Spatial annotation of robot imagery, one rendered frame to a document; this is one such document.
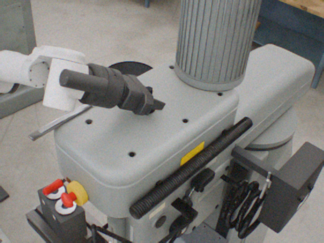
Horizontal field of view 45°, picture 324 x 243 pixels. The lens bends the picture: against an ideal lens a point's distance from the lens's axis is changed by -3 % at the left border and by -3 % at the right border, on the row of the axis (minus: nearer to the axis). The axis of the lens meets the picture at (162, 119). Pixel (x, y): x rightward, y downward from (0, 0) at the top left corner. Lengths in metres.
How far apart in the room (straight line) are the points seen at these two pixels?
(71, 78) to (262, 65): 0.88
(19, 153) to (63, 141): 2.72
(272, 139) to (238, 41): 0.57
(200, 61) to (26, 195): 2.48
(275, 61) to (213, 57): 0.55
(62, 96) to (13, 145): 2.94
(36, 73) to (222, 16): 0.44
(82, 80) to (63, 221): 1.05
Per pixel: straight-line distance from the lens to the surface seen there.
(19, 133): 3.82
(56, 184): 1.05
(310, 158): 1.20
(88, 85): 0.77
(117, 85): 0.84
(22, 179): 3.42
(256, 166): 1.25
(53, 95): 0.79
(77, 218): 1.77
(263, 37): 5.09
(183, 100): 1.01
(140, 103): 0.89
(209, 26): 0.97
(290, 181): 1.11
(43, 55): 0.83
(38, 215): 2.01
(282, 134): 1.51
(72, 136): 0.91
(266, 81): 1.39
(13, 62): 0.91
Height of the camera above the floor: 2.50
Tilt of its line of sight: 40 degrees down
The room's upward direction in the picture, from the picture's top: 5 degrees clockwise
